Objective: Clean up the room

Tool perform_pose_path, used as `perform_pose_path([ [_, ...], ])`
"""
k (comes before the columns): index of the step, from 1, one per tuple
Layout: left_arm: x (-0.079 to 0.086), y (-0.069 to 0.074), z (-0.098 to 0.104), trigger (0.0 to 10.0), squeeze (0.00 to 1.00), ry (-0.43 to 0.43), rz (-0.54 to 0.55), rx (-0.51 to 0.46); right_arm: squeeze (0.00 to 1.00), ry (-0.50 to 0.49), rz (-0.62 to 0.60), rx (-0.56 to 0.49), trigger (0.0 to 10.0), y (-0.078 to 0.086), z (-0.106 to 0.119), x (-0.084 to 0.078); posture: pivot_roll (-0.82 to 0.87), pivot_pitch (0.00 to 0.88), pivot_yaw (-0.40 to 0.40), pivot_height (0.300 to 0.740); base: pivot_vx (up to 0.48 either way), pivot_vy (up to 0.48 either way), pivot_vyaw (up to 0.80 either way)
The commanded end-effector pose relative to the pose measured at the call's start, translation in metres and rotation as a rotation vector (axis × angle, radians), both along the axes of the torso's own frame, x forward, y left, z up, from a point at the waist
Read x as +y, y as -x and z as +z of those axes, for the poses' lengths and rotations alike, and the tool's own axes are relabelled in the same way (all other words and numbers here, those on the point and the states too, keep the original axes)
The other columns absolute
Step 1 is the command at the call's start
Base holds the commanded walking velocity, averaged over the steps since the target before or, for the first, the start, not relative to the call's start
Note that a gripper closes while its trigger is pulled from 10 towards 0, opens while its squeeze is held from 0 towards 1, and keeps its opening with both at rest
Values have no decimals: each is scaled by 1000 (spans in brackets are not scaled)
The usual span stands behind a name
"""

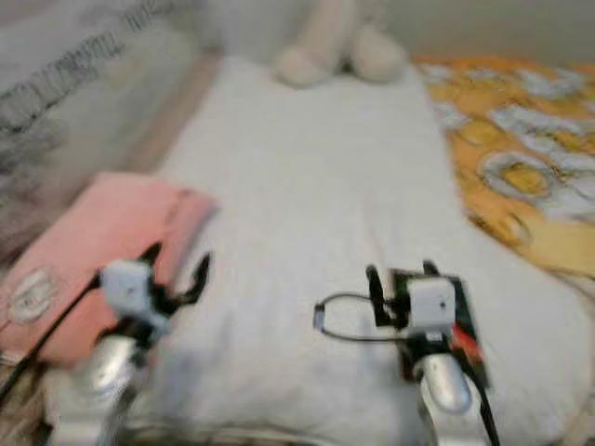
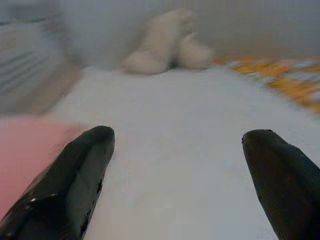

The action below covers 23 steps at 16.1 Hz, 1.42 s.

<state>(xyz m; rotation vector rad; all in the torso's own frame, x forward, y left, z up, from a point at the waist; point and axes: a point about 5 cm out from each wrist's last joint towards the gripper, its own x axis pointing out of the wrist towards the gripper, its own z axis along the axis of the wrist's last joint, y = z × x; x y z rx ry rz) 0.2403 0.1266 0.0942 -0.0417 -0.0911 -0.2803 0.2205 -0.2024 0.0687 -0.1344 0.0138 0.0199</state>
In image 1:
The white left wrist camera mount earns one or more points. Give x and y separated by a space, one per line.
128 288

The orange yellow cartoon blanket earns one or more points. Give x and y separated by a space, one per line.
511 149

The pink pillow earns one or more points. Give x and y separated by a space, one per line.
93 232

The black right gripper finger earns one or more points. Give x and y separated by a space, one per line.
375 290
430 269

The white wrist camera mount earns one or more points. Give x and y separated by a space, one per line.
128 288
431 305

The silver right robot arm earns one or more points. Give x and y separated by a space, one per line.
444 390

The black red packet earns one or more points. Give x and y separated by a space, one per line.
467 325

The grey patterned cloth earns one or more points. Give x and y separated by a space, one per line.
46 102

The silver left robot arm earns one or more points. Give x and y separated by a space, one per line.
102 381

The white bed sheet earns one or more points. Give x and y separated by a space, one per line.
316 186

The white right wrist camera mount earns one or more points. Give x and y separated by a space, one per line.
431 305

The beige plush toy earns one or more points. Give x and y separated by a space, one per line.
335 46

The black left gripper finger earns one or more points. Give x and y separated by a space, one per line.
150 253
201 274

